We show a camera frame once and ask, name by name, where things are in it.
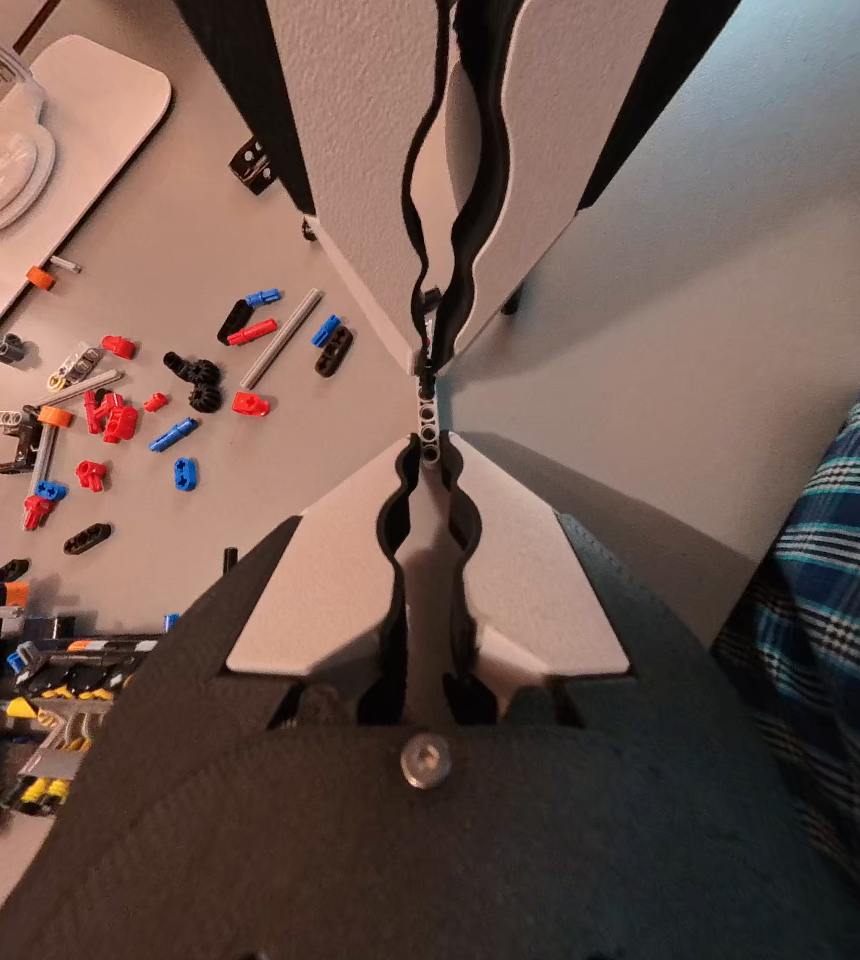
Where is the partly built lego model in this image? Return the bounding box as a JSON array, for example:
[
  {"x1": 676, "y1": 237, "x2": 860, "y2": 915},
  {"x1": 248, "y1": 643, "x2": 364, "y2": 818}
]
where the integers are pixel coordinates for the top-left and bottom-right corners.
[{"x1": 0, "y1": 577, "x2": 183, "y2": 864}]

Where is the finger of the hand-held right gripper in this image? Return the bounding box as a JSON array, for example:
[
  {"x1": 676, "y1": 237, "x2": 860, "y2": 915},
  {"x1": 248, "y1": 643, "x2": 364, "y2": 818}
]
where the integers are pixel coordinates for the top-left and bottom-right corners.
[
  {"x1": 430, "y1": 0, "x2": 671, "y2": 370},
  {"x1": 265, "y1": 0, "x2": 449, "y2": 376}
]

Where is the person in plaid shirt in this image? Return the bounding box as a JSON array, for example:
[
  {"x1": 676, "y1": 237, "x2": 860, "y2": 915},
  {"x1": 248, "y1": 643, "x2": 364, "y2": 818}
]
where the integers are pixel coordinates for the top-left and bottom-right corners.
[{"x1": 711, "y1": 315, "x2": 860, "y2": 960}]

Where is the long black lego beam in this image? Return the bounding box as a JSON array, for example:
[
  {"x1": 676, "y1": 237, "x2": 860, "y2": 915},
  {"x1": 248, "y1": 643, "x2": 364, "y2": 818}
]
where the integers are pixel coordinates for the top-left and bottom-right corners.
[{"x1": 419, "y1": 288, "x2": 442, "y2": 382}]

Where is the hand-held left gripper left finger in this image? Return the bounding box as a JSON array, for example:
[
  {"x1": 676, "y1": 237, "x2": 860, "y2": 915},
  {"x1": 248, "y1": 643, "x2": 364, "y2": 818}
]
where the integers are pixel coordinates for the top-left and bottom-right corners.
[{"x1": 226, "y1": 433, "x2": 417, "y2": 706}]

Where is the grey thin lego liftarm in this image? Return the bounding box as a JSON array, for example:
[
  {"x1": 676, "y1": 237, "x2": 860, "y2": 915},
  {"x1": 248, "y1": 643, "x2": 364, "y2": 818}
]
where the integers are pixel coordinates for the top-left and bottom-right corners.
[{"x1": 55, "y1": 341, "x2": 101, "y2": 385}]

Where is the black lego bracket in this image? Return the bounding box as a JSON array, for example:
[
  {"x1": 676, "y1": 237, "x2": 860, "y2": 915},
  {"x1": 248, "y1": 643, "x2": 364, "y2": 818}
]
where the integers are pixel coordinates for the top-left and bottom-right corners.
[{"x1": 0, "y1": 405, "x2": 44, "y2": 475}]

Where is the white tray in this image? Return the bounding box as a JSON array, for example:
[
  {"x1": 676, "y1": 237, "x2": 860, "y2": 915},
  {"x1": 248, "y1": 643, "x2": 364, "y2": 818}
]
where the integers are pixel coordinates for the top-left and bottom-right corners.
[{"x1": 0, "y1": 0, "x2": 172, "y2": 365}]

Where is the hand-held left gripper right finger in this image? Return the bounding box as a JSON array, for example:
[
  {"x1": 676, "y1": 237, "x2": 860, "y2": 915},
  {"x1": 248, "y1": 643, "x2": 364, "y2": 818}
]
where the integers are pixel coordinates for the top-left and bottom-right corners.
[{"x1": 443, "y1": 431, "x2": 631, "y2": 706}]

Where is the black lego block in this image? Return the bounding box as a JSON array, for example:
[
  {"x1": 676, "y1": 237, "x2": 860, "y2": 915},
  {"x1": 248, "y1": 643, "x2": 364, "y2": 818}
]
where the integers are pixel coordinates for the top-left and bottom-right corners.
[{"x1": 229, "y1": 135, "x2": 277, "y2": 196}]

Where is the long grey lego axle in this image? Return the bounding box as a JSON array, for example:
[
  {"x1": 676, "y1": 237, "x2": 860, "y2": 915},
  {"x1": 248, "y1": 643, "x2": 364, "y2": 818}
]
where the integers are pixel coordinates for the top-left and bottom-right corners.
[{"x1": 240, "y1": 288, "x2": 323, "y2": 390}]

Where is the long blue lego pin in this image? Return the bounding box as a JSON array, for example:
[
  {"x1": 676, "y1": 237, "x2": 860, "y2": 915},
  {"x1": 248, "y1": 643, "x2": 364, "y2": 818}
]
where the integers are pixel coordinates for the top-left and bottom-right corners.
[{"x1": 148, "y1": 417, "x2": 198, "y2": 453}]

